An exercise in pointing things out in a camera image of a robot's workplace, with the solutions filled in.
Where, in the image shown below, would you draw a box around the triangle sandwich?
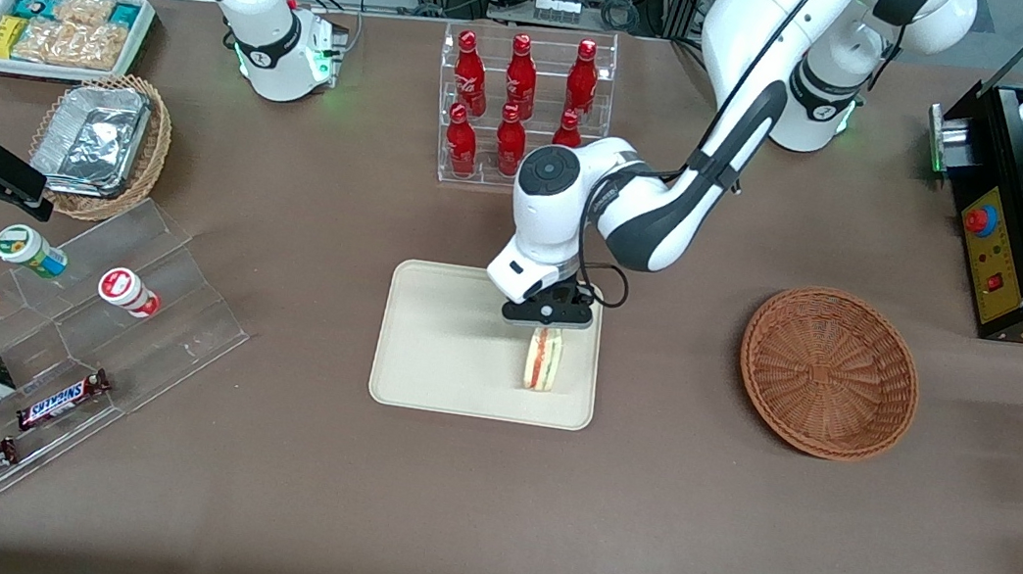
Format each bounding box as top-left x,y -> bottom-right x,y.
520,323 -> 568,396

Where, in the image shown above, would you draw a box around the cream plastic tray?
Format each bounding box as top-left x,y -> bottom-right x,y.
365,256 -> 611,434

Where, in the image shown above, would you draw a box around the light wicker basket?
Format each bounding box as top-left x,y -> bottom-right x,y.
22,63 -> 179,231

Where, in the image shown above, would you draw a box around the brown wicker basket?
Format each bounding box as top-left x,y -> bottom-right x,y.
728,277 -> 933,471

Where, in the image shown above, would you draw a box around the green-lidded white yogurt bottle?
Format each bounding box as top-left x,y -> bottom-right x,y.
0,220 -> 73,283

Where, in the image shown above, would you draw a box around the stacked aluminium foil trays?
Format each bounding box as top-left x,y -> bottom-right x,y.
26,76 -> 154,206

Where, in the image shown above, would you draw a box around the clear acrylic bottle rack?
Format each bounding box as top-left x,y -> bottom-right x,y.
424,11 -> 624,204

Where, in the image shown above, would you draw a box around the red cola bottle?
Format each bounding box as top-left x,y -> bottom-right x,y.
448,29 -> 495,118
560,36 -> 605,121
501,31 -> 545,121
490,102 -> 532,179
439,101 -> 486,180
551,107 -> 588,152

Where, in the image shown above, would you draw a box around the yellow snack packet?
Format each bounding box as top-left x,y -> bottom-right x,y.
0,14 -> 30,62

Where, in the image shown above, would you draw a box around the clear cracker bag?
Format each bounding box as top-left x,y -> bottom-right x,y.
12,12 -> 128,74
52,0 -> 117,29

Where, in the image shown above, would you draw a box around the red-lidded white yogurt bottle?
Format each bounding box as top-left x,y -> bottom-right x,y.
94,263 -> 167,322

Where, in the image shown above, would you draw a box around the white snack bin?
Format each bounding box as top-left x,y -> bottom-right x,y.
0,0 -> 159,96

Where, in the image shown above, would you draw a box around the clear acrylic stepped display stand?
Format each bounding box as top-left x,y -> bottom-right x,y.
0,179 -> 266,559

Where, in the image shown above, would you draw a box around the white power strip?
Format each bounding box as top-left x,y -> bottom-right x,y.
531,0 -> 586,26

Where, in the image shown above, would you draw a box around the red emergency stop button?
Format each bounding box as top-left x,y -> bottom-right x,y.
960,203 -> 1000,241

